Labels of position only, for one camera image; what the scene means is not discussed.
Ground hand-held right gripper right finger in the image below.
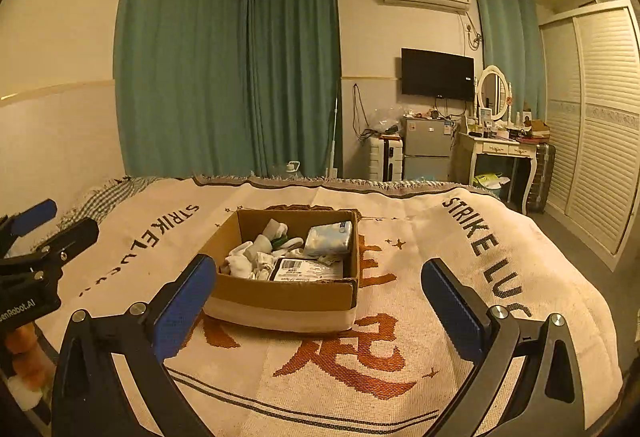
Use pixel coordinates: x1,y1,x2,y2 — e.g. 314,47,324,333
421,258,586,437

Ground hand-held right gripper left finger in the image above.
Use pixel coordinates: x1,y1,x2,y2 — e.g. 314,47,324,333
51,253,217,437

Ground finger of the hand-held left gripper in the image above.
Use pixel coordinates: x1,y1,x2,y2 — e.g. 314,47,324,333
0,198,58,259
0,217,100,287

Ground white sock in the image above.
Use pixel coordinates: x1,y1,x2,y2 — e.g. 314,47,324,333
272,239,306,260
225,241,258,277
252,251,278,280
262,218,291,250

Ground brown cardboard box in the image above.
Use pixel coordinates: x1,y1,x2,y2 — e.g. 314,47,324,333
201,208,362,333

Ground black tissue paper pack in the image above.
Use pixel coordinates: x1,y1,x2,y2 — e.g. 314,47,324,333
272,257,346,283

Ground light blue tissue pack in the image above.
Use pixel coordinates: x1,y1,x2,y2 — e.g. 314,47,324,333
303,220,353,255

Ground person's left hand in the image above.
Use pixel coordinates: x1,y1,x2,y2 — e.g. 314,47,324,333
4,319,53,390

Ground plaid bed sheet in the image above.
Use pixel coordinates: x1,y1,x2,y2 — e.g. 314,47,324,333
55,176,156,228

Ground cream printed blanket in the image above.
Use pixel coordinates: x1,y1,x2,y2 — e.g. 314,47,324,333
0,174,623,437

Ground yellow green bag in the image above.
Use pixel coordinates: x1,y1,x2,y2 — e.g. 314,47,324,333
474,172,511,190

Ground dark suitcase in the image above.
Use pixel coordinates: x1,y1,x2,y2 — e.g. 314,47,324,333
527,142,557,213

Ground white suitcase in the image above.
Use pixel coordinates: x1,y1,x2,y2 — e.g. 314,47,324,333
363,137,403,182

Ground white vanity table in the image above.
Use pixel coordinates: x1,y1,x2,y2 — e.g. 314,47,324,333
457,130,541,213

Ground silver mini fridge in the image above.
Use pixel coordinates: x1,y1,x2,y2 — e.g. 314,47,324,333
402,116,453,180

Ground wide green curtain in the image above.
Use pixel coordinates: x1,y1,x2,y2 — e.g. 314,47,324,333
114,0,251,178

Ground clear plastic bag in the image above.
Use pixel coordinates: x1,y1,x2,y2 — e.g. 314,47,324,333
367,106,405,135

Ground white mop pole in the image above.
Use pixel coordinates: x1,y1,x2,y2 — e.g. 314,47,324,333
325,98,341,179

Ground white oval mirror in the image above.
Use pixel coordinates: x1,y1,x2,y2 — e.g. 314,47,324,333
476,64,512,122

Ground white louvered wardrobe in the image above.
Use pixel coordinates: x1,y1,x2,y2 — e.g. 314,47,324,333
539,0,640,270

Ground green corner curtain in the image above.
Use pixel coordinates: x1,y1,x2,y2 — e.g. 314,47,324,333
242,0,343,178

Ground narrow green curtain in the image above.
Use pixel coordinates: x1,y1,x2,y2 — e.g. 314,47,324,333
472,0,547,123

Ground black hanging cable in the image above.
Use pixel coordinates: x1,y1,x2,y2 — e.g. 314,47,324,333
351,84,368,140

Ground black wall television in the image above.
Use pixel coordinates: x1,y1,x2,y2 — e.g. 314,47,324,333
401,48,475,100

